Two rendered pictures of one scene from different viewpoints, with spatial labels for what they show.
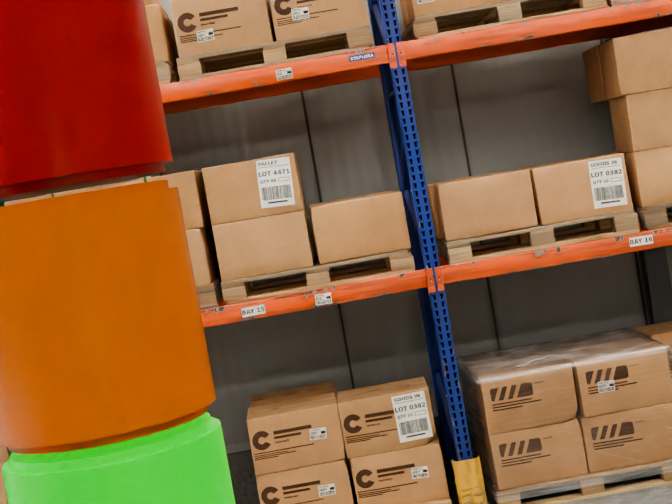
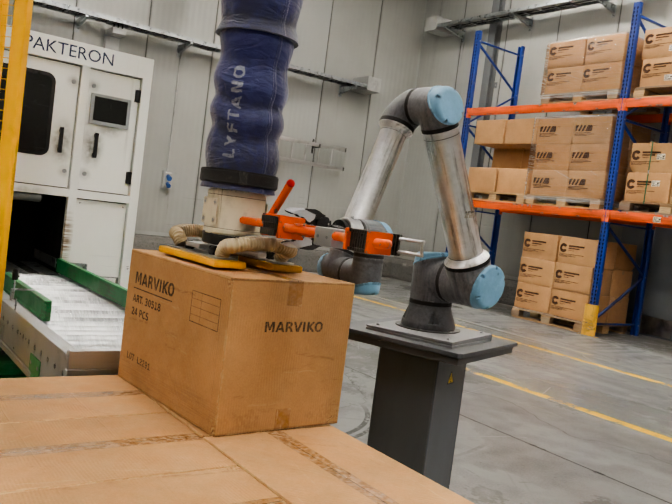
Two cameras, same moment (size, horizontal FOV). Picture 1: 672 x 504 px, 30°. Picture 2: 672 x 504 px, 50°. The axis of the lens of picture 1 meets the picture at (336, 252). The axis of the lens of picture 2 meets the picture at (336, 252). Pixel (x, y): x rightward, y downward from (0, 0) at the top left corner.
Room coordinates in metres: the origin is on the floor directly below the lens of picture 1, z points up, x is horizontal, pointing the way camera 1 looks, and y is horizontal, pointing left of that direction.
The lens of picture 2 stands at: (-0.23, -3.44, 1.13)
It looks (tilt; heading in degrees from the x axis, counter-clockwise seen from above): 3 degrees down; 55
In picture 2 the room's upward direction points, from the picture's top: 7 degrees clockwise
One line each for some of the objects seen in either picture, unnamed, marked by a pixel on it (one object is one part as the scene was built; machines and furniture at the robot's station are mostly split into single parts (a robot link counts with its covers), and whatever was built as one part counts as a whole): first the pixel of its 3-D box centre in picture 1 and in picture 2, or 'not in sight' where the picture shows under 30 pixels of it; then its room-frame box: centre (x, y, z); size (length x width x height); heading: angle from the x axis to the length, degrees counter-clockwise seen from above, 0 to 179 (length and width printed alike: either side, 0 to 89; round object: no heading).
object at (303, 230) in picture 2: not in sight; (307, 228); (0.85, -1.73, 1.08); 0.93 x 0.30 x 0.04; 94
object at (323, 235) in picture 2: not in sight; (332, 237); (0.75, -2.00, 1.07); 0.07 x 0.07 x 0.04; 4
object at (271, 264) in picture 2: not in sight; (257, 255); (0.81, -1.53, 0.97); 0.34 x 0.10 x 0.05; 94
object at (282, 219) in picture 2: not in sight; (282, 226); (0.74, -1.79, 1.08); 0.10 x 0.08 x 0.06; 4
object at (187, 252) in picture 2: not in sight; (201, 251); (0.62, -1.55, 0.98); 0.34 x 0.10 x 0.05; 94
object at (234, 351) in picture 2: not in sight; (230, 332); (0.74, -1.55, 0.74); 0.60 x 0.40 x 0.40; 95
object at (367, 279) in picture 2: not in sight; (363, 274); (1.05, -1.76, 0.96); 0.12 x 0.09 x 0.12; 95
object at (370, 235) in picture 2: not in sight; (367, 241); (0.76, -2.14, 1.08); 0.08 x 0.07 x 0.05; 94
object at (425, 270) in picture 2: not in sight; (435, 275); (1.51, -1.57, 0.96); 0.17 x 0.15 x 0.18; 95
